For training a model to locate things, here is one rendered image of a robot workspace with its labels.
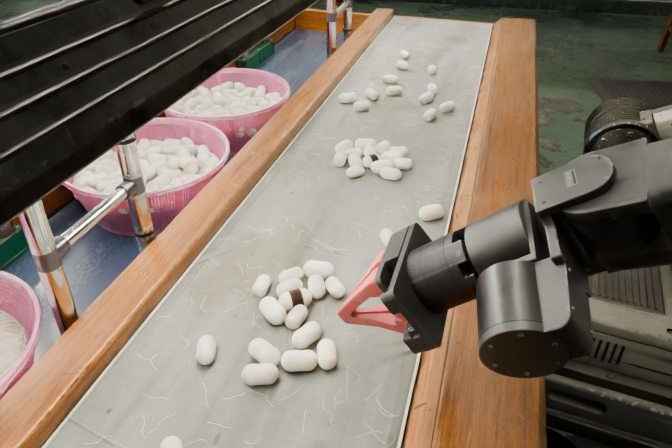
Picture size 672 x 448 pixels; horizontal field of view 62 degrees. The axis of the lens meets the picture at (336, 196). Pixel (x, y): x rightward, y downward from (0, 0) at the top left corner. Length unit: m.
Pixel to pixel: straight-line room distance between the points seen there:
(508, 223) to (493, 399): 0.19
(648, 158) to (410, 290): 0.20
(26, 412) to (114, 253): 0.36
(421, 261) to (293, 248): 0.31
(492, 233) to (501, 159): 0.50
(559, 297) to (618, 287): 0.82
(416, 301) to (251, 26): 0.26
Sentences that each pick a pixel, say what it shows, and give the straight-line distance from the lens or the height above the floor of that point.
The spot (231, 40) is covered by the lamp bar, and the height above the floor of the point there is 1.06.
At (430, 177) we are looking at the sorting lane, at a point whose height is 0.74.
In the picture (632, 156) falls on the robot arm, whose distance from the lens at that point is 0.42.
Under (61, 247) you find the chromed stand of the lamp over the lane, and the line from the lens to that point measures 0.63.
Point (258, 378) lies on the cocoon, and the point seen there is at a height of 0.75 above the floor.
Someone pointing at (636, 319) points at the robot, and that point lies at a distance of 1.15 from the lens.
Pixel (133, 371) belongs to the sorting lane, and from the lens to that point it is 0.62.
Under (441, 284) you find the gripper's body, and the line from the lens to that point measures 0.45.
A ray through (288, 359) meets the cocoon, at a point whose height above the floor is 0.76.
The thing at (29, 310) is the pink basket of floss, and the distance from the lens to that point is 0.71.
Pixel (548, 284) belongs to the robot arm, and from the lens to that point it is 0.39.
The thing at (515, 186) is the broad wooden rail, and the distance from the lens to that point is 0.86.
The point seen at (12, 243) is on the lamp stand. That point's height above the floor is 0.70.
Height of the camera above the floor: 1.19
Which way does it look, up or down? 32 degrees down
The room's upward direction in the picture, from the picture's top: straight up
